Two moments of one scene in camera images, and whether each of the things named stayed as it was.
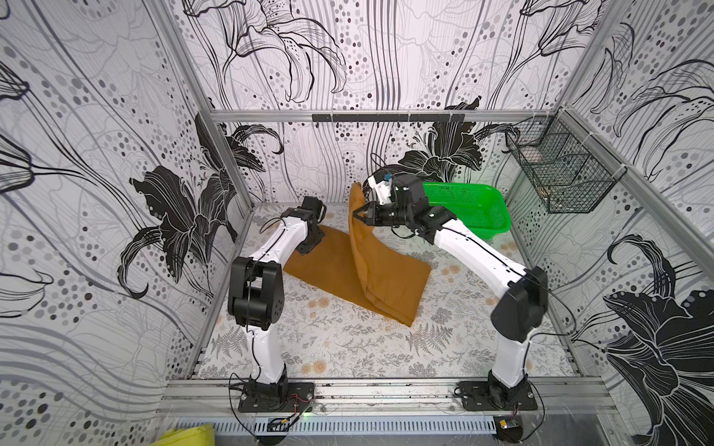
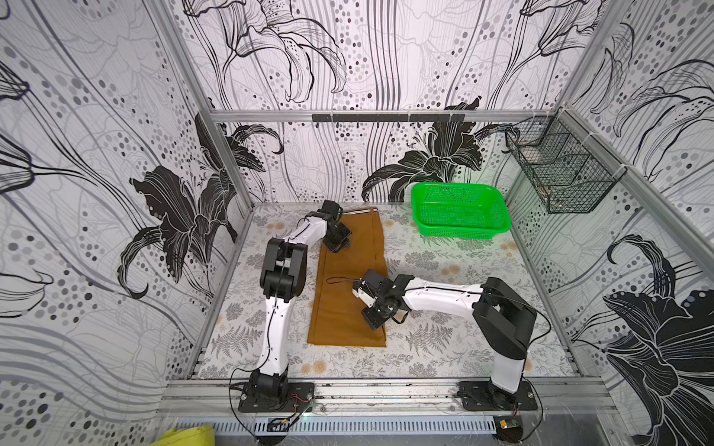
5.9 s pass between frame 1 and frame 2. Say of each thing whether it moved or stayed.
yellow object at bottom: stayed
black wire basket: stayed
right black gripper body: moved
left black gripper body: moved
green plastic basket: stayed
